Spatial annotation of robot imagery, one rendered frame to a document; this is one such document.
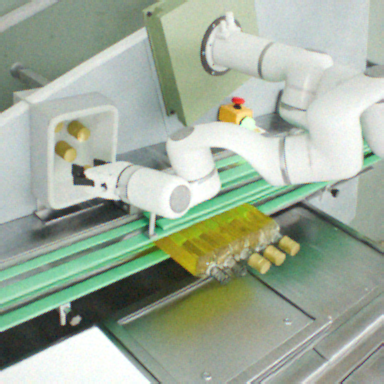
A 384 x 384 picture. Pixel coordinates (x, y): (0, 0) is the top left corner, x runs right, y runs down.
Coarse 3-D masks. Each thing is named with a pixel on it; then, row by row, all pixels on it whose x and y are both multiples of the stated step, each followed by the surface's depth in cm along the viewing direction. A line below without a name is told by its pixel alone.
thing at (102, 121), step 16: (80, 112) 110; (96, 112) 113; (112, 112) 117; (48, 128) 107; (64, 128) 118; (96, 128) 123; (112, 128) 119; (48, 144) 109; (80, 144) 123; (96, 144) 125; (112, 144) 121; (48, 160) 111; (64, 160) 122; (80, 160) 125; (112, 160) 123; (48, 176) 113; (64, 176) 124; (48, 192) 115; (64, 192) 122; (80, 192) 123
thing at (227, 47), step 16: (224, 32) 128; (240, 32) 128; (208, 48) 129; (224, 48) 128; (240, 48) 125; (256, 48) 122; (208, 64) 133; (224, 64) 131; (240, 64) 126; (256, 64) 122
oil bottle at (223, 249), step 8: (200, 224) 135; (192, 232) 132; (200, 232) 132; (208, 232) 133; (200, 240) 130; (208, 240) 130; (216, 240) 130; (224, 240) 131; (216, 248) 128; (224, 248) 128; (232, 248) 129; (224, 256) 127; (224, 264) 127
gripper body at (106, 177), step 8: (96, 168) 105; (104, 168) 104; (112, 168) 104; (120, 168) 103; (88, 176) 104; (96, 176) 102; (104, 176) 101; (112, 176) 100; (120, 176) 99; (96, 184) 102; (104, 184) 102; (112, 184) 99; (88, 192) 105; (96, 192) 103; (104, 192) 101; (112, 192) 100
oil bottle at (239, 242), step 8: (216, 216) 140; (208, 224) 136; (216, 224) 137; (224, 224) 137; (216, 232) 134; (224, 232) 134; (232, 232) 134; (240, 232) 134; (232, 240) 131; (240, 240) 132; (248, 240) 133; (240, 248) 130; (248, 248) 132; (240, 256) 131
